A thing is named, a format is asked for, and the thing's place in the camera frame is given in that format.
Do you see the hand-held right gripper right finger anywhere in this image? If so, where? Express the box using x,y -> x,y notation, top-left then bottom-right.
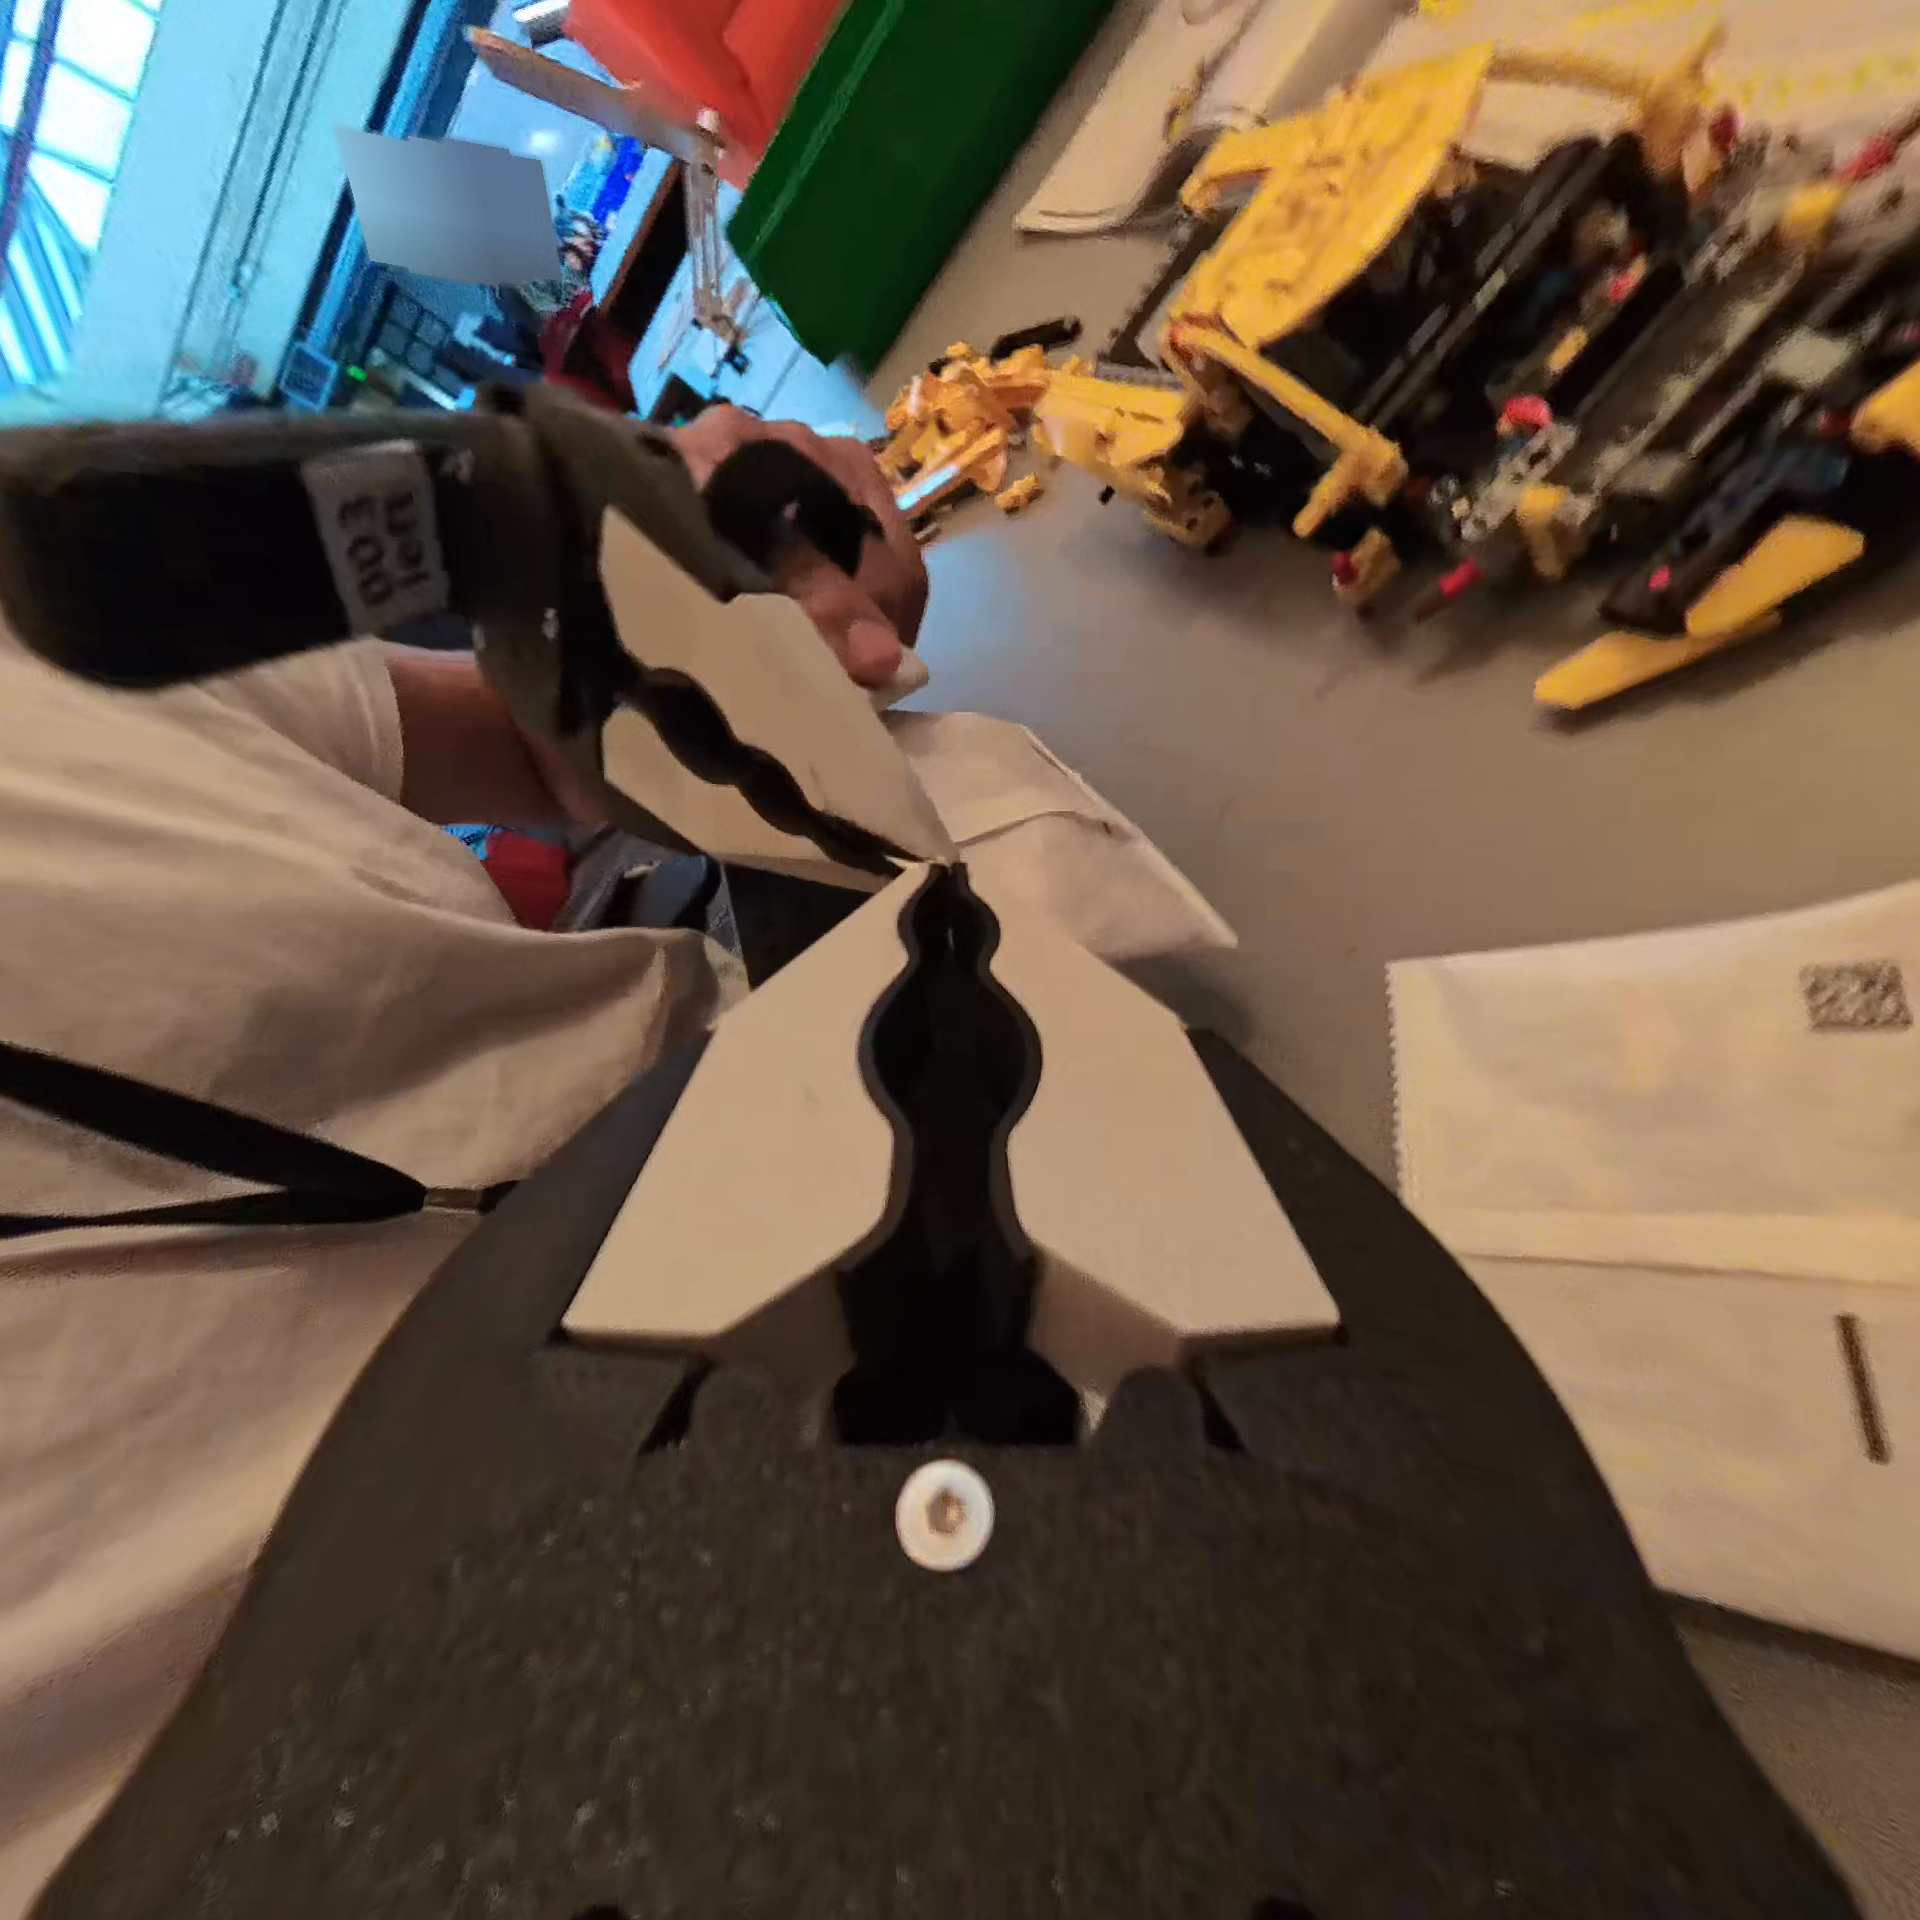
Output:
951,866 -> 1345,1420

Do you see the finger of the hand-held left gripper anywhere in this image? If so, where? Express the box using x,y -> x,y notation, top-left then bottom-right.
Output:
599,507 -> 960,865
599,702 -> 906,889

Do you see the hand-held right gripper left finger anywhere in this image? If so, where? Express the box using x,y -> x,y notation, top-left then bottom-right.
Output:
560,865 -> 946,1359

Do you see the small printed paper bag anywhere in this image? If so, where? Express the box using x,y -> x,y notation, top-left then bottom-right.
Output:
883,708 -> 1242,965

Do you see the green plastic bin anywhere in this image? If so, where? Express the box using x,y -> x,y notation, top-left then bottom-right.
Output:
725,0 -> 1120,372

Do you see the instruction booklet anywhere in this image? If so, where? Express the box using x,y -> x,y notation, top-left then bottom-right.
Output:
1012,0 -> 1920,239

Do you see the yellow black brick car model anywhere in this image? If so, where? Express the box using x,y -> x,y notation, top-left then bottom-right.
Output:
1162,22 -> 1920,714

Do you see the person's left forearm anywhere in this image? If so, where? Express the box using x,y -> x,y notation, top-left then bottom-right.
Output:
387,650 -> 605,827

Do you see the grey desk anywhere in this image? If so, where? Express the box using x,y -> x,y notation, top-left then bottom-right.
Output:
840,0 -> 1920,1920

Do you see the person's left hand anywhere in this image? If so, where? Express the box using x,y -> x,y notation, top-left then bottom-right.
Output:
673,405 -> 932,707

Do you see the pile of yellow brick parts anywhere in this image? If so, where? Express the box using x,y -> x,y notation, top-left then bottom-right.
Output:
873,343 -> 1059,521

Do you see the person in beige shirt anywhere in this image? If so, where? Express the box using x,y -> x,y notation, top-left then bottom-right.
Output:
0,630 -> 753,1906

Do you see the white metal stand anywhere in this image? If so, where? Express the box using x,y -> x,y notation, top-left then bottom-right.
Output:
469,27 -> 760,385

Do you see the plain white paper bag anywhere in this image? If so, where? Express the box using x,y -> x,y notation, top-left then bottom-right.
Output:
1384,882 -> 1920,1663

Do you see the red plastic bin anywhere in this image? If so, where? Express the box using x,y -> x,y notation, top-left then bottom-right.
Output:
563,0 -> 853,190

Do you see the black strap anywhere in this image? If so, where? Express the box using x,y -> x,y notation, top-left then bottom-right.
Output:
0,1042 -> 520,1244

